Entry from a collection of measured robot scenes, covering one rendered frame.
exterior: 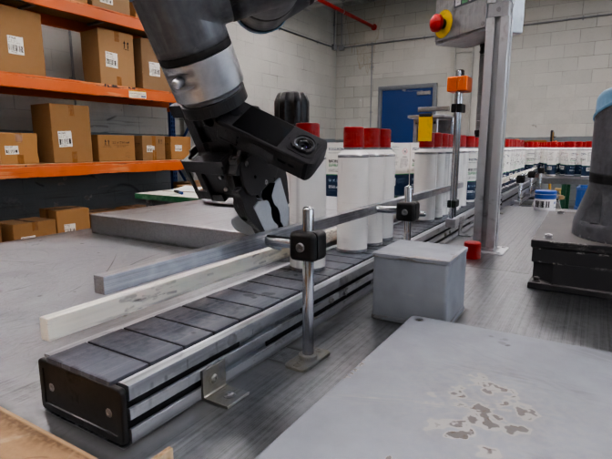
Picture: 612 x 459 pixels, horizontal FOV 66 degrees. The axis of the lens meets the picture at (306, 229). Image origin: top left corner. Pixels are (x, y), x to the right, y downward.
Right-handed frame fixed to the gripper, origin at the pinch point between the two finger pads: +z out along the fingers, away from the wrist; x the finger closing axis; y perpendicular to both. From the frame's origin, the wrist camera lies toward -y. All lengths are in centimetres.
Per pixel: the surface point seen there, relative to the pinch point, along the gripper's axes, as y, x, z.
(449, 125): 7, -98, 35
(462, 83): -9, -58, 5
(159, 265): -4.0, 19.1, -13.9
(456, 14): -5, -73, -4
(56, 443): -0.6, 32.1, -6.9
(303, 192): 0.2, -7.6, -2.2
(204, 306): 2.2, 13.3, -1.4
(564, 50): 24, -782, 270
